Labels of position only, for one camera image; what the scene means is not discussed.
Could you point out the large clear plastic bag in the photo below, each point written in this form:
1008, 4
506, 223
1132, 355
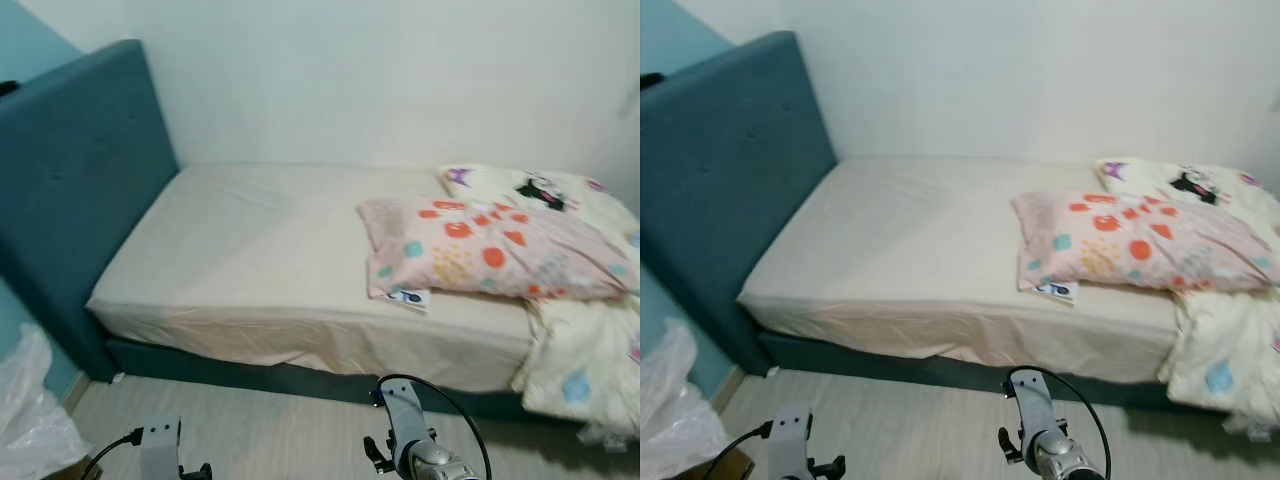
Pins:
35, 420
680, 410

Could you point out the pink pillow with orange prints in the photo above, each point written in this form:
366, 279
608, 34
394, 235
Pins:
490, 250
1140, 245

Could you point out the white packet with blue print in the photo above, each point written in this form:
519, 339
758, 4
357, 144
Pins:
408, 298
1057, 291

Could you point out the white cartoon print duvet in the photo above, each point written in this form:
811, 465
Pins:
1225, 365
580, 370

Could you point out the cream sheeted mattress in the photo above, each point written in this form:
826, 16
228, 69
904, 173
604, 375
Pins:
260, 250
900, 240

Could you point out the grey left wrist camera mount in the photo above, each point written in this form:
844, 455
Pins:
160, 450
790, 440

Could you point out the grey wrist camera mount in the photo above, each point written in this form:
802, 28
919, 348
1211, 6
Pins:
1033, 405
405, 415
160, 450
790, 440

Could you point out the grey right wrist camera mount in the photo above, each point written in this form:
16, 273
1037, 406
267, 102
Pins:
1033, 405
405, 415

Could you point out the teal fabric bed frame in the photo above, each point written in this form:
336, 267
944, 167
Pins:
730, 160
80, 170

